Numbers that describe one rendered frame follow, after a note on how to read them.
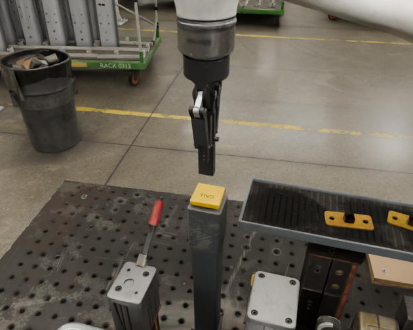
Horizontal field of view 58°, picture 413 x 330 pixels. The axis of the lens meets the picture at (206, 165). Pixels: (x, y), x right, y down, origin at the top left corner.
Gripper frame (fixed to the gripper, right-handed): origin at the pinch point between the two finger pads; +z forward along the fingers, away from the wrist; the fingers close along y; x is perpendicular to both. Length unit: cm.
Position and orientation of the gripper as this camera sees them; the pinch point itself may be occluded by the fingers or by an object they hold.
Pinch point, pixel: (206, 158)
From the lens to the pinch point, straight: 70.8
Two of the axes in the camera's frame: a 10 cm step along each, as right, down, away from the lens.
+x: 9.6, 1.6, -2.3
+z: 0.0, 8.2, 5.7
